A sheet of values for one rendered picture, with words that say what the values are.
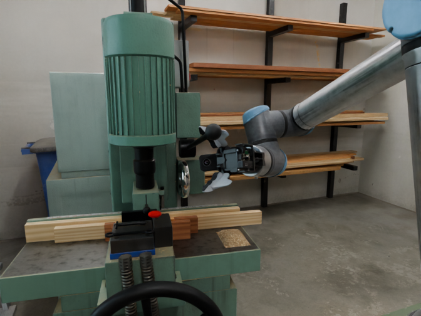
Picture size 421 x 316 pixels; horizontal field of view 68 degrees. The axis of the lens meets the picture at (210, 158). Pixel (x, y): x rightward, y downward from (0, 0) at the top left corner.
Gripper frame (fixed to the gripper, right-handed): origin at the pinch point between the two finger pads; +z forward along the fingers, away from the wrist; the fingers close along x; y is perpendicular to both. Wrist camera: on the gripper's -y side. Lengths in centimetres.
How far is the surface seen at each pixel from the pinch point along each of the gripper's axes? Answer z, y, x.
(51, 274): 21.5, -26.3, 23.8
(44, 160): -53, -192, -21
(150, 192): -0.5, -17.6, 6.9
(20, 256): 22.5, -39.3, 20.6
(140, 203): 1.4, -19.5, 9.7
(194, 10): -139, -108, -143
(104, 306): 23.3, -3.7, 26.0
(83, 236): 9.0, -34.5, 17.6
